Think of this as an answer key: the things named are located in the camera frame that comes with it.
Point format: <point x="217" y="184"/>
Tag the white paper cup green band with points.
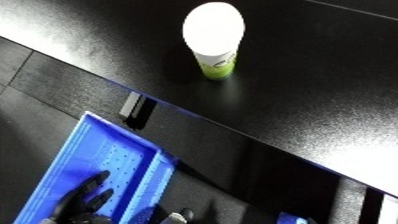
<point x="213" y="33"/>

